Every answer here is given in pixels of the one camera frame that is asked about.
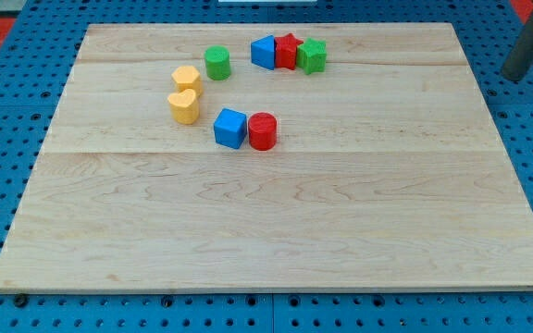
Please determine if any red cylinder block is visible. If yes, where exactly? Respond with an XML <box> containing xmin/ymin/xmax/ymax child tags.
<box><xmin>248</xmin><ymin>112</ymin><xmax>278</xmax><ymax>151</ymax></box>

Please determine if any blue cube block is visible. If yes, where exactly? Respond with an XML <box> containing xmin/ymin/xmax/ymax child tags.
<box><xmin>213</xmin><ymin>108</ymin><xmax>247</xmax><ymax>149</ymax></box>

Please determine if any yellow heart block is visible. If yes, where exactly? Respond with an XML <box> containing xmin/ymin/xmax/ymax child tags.
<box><xmin>167</xmin><ymin>89</ymin><xmax>200</xmax><ymax>125</ymax></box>

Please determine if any blue triangular prism block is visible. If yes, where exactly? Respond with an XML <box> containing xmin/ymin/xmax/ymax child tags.
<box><xmin>250</xmin><ymin>35</ymin><xmax>275</xmax><ymax>70</ymax></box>

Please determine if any light wooden board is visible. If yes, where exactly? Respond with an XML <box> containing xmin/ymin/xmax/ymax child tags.
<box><xmin>0</xmin><ymin>23</ymin><xmax>533</xmax><ymax>294</ymax></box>

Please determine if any green star block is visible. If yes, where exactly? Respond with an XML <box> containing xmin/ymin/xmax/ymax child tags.
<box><xmin>296</xmin><ymin>38</ymin><xmax>328</xmax><ymax>75</ymax></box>

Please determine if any green cylinder block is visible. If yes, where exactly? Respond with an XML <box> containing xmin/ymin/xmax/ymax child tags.
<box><xmin>205</xmin><ymin>45</ymin><xmax>231</xmax><ymax>80</ymax></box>

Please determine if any yellow hexagon block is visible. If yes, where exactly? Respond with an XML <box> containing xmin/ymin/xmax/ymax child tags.
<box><xmin>171</xmin><ymin>66</ymin><xmax>204</xmax><ymax>95</ymax></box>

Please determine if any red star block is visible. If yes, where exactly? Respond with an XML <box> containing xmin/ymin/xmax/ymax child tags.
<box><xmin>275</xmin><ymin>33</ymin><xmax>304</xmax><ymax>70</ymax></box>

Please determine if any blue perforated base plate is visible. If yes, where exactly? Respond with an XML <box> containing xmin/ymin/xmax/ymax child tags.
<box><xmin>0</xmin><ymin>0</ymin><xmax>533</xmax><ymax>332</ymax></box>

